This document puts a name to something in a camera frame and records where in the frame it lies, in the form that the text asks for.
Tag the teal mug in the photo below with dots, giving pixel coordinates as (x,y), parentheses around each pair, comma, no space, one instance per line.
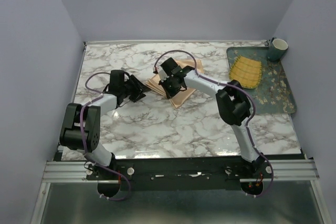
(277,49)

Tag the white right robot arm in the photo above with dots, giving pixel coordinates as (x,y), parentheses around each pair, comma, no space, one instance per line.
(234,104)

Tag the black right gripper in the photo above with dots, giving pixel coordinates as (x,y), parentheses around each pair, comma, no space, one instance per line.
(169,94)

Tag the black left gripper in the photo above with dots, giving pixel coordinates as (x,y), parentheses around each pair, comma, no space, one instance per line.
(141,87)

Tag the peach cloth napkin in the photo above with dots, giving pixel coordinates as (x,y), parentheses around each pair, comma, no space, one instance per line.
(182,96)

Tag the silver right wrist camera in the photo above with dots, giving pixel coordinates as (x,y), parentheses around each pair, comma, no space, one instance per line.
(162,74)

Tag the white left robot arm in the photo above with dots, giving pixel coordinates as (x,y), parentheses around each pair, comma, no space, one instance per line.
(80,129)

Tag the yellow woven coaster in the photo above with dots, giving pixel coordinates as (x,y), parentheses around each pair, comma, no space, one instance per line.
(246,71)

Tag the floral teal tray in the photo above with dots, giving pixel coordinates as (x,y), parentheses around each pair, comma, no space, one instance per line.
(273,94)

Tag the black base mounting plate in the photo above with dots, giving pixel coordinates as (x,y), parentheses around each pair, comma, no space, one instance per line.
(193,173)

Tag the aluminium frame rail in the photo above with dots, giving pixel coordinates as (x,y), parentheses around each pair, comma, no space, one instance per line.
(284,170)

